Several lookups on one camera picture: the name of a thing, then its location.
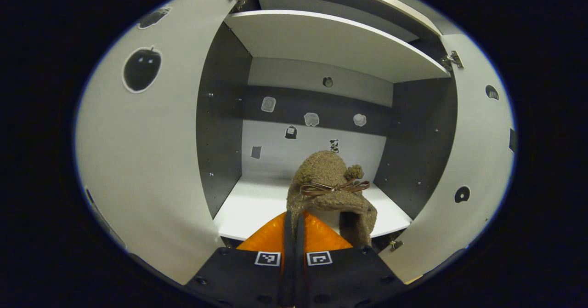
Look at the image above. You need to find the brown fuzzy shoe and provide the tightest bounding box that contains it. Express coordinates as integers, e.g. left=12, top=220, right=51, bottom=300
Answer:
left=286, top=150, right=378, bottom=248

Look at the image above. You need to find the white shoe cabinet door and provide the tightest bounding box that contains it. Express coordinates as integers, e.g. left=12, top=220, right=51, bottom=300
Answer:
left=379, top=23, right=517, bottom=283
left=75, top=0, right=255, bottom=285

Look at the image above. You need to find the white shoe cabinet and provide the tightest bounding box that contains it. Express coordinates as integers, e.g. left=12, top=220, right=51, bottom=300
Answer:
left=196, top=0, right=460, bottom=249

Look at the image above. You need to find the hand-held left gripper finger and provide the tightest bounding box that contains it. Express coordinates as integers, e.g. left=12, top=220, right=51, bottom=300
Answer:
left=184, top=209, right=294, bottom=308
left=294, top=211, right=407, bottom=308

